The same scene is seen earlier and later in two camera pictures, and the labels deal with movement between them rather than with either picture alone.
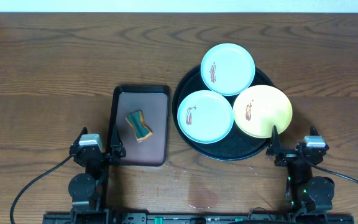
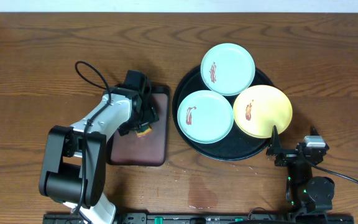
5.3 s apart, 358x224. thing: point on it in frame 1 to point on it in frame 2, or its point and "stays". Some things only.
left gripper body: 98,155 to 148,117
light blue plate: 227,69 stays
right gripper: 275,149 stays
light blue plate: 205,117 stays
